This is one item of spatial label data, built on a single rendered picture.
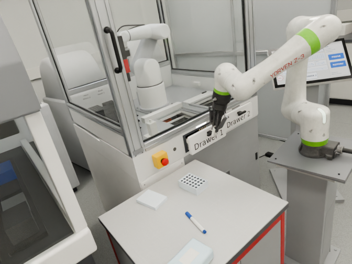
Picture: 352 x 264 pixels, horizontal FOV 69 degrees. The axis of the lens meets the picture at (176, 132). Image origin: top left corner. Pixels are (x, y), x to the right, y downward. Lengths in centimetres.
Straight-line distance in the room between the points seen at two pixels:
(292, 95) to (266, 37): 157
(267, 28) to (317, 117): 175
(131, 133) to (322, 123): 90
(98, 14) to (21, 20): 318
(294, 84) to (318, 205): 65
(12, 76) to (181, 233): 79
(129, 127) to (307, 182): 96
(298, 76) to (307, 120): 23
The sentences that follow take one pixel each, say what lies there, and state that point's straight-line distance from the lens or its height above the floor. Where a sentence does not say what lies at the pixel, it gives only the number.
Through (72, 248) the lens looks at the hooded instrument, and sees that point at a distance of 103.
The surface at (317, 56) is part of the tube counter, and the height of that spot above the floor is 111.
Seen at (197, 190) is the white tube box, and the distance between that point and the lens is 123.
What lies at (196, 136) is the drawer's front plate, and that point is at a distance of 142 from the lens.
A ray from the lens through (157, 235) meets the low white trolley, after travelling 110.
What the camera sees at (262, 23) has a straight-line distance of 298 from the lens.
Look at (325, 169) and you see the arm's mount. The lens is 139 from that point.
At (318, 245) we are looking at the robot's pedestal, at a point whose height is 24.
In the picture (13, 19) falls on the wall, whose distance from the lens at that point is 426.
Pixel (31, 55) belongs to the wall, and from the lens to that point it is 426.
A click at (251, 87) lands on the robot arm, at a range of 112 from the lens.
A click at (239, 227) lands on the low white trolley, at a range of 109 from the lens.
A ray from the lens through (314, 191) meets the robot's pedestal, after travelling 154.
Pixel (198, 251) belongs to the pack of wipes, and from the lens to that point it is 97.
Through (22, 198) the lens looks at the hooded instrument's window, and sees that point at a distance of 90.
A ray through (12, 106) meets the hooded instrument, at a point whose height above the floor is 140.
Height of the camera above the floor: 154
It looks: 24 degrees down
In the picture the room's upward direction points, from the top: 10 degrees counter-clockwise
